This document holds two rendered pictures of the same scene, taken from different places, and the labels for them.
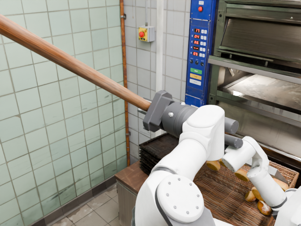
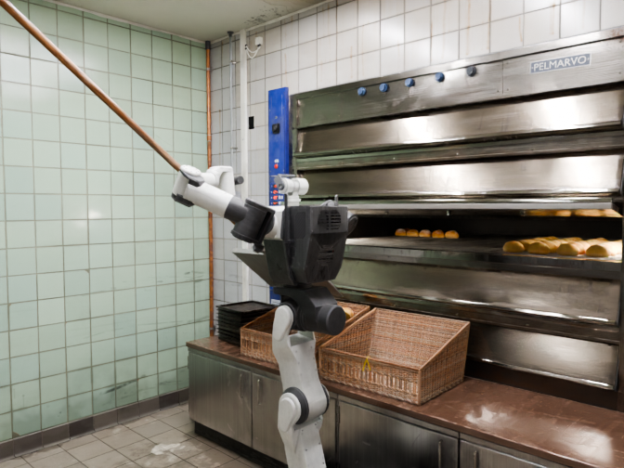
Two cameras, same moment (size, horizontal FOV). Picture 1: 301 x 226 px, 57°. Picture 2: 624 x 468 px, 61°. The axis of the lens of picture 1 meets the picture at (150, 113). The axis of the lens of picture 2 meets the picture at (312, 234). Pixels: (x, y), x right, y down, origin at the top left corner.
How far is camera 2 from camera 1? 1.76 m
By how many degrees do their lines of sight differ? 24
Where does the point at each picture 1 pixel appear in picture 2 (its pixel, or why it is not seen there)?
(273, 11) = (329, 160)
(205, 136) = (215, 170)
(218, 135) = (227, 178)
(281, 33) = (338, 176)
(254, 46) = (319, 191)
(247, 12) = (311, 163)
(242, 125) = not seen: hidden behind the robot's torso
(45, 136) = (111, 302)
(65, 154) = (131, 333)
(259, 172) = not seen: hidden behind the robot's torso
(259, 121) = not seen: hidden behind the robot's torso
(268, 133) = (343, 274)
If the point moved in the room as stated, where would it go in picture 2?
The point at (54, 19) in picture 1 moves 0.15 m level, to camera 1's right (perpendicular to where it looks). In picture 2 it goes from (138, 179) to (161, 179)
